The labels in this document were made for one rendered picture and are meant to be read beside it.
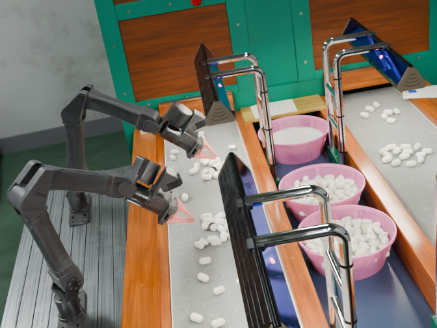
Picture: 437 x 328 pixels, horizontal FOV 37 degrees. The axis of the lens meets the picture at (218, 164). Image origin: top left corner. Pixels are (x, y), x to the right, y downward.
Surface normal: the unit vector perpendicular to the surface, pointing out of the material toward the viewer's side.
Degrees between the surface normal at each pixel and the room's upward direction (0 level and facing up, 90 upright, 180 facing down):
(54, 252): 90
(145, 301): 0
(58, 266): 78
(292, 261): 0
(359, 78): 90
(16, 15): 90
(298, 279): 0
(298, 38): 90
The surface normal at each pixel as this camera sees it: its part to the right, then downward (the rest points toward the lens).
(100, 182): 0.48, 0.18
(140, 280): -0.15, -0.89
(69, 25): 0.15, 0.41
